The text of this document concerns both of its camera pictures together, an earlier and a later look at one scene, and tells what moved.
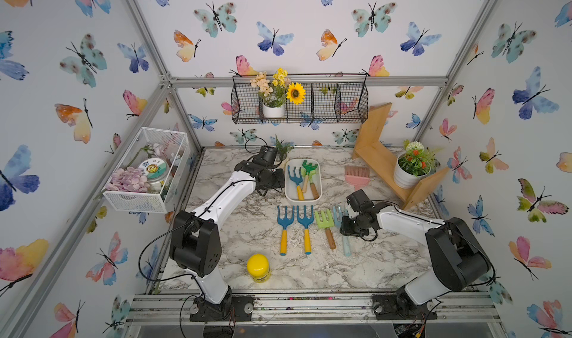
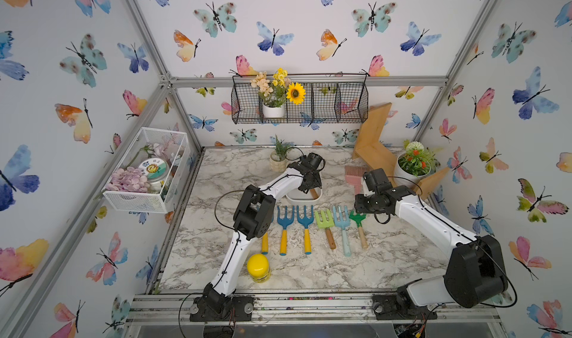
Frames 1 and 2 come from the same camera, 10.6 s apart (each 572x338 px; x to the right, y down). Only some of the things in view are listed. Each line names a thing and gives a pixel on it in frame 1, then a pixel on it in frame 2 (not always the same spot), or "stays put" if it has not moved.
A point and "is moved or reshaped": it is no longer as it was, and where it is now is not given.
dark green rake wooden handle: x=308 y=167 is moved or reshaped
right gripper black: x=345 y=230 -> x=358 y=204
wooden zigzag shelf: x=380 y=160 stays put
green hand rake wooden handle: x=326 y=225 stays put
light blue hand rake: x=338 y=214 stays put
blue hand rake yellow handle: x=306 y=221 stays put
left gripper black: x=280 y=180 -> x=317 y=182
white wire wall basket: x=153 y=175 stays put
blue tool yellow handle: x=284 y=221 stays put
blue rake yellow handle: x=297 y=179 is moved or reshaped
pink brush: x=357 y=176 stays put
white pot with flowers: x=274 y=93 stays put
